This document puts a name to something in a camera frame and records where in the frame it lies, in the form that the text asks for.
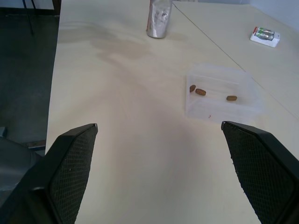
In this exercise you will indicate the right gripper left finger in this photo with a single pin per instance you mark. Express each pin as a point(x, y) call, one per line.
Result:
point(65, 172)

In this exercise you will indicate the battery blister pack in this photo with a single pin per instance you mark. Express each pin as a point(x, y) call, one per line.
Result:
point(265, 37)

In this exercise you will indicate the clear plastic tray with pills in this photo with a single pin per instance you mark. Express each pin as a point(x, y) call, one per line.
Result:
point(210, 109)

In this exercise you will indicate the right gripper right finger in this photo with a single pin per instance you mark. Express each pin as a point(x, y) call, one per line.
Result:
point(264, 172)

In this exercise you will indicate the brown capsule pill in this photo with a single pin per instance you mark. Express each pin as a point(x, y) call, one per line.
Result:
point(192, 88)
point(231, 98)
point(200, 92)

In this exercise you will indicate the dark metal chair leg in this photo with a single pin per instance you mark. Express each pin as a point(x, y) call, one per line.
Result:
point(30, 21)

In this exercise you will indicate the silver foil bag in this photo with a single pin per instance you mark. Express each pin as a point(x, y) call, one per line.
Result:
point(158, 21)

